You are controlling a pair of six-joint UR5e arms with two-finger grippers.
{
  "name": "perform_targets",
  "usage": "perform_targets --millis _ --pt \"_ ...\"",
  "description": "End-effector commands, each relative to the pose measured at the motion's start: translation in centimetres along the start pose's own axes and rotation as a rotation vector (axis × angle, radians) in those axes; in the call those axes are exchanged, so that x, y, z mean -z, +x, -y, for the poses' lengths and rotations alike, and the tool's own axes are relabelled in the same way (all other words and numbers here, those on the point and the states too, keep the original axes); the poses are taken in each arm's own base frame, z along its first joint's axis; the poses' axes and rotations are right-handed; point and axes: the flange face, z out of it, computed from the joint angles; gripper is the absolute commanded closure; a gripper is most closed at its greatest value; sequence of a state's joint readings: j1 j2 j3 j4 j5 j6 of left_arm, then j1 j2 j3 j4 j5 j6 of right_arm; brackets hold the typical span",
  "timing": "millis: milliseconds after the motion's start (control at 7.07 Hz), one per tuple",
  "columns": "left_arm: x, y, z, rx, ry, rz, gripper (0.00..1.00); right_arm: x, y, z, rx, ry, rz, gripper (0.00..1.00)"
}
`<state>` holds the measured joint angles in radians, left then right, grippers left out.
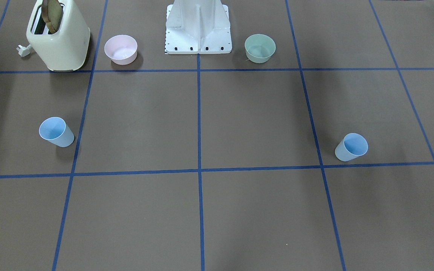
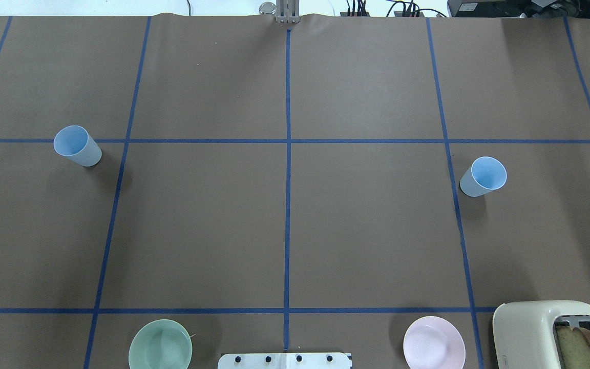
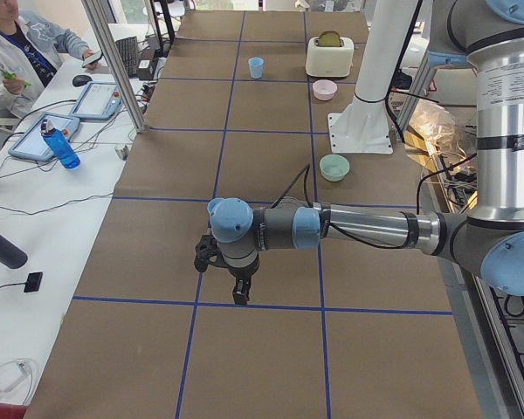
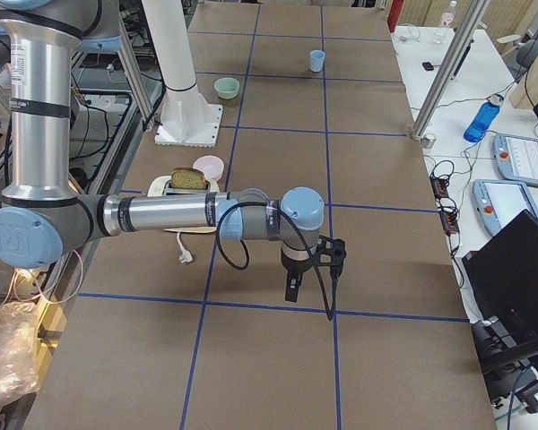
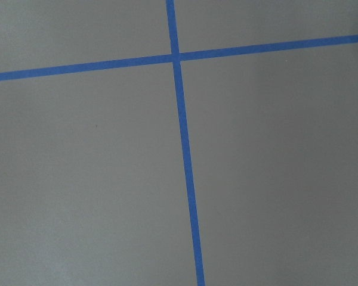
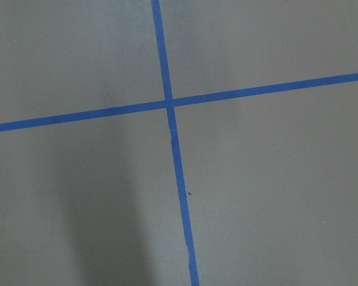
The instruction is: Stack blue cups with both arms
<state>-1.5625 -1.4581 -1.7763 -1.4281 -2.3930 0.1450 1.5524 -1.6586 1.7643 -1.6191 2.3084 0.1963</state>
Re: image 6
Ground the blue tape line crosswise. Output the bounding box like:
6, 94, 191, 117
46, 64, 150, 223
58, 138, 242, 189
0, 73, 358, 132

